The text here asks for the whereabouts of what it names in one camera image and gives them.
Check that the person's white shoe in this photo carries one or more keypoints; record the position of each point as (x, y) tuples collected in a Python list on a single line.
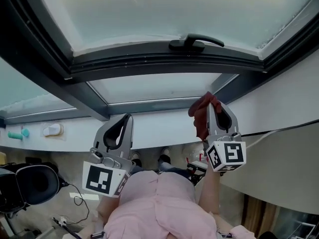
[(165, 151), (135, 155)]

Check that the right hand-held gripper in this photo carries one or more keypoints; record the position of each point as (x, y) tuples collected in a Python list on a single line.
[(233, 153)]

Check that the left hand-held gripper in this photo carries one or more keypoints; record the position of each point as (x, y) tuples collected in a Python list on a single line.
[(97, 180)]

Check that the wide frosted window pane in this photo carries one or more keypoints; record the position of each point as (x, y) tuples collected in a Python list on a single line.
[(20, 88)]

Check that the person's pink shirt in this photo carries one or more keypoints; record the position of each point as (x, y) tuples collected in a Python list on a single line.
[(162, 208)]

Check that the light wooden table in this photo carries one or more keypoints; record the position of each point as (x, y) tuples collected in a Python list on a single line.
[(2, 158)]

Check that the small teal cap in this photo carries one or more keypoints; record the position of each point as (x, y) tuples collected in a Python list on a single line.
[(25, 132)]

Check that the person's left forearm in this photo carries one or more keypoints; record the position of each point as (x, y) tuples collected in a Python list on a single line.
[(107, 208)]

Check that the teal bottle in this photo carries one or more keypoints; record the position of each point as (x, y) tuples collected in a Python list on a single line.
[(14, 135)]

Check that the person's right white shoe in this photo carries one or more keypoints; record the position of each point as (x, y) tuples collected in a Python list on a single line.
[(165, 151)]

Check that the dark red cloth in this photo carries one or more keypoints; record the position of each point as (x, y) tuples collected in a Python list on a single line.
[(199, 118)]

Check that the person's left white shoe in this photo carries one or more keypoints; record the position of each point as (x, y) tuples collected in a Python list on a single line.
[(135, 155)]

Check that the reflective glass panel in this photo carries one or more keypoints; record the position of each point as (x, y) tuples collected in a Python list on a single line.
[(296, 225)]

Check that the frosted window with dark frame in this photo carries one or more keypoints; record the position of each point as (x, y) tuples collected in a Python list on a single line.
[(37, 66)]

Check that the white power strip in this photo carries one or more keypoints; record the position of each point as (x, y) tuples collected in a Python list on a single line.
[(59, 220)]

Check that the pale partition panel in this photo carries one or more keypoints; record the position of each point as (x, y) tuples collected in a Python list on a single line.
[(286, 170)]

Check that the black flat pad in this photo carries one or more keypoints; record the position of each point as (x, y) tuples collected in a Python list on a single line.
[(32, 159)]

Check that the white-edged frosted window pane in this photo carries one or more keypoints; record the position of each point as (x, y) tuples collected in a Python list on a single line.
[(162, 11)]

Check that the black fabric bag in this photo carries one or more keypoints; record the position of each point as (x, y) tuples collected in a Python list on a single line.
[(49, 165)]

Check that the brown wooden panel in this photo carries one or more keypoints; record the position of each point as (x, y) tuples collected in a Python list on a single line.
[(259, 215)]

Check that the low clear window pane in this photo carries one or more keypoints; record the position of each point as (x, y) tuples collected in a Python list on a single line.
[(159, 87)]

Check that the person's blue jeans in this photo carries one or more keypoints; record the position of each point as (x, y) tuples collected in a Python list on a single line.
[(169, 168)]

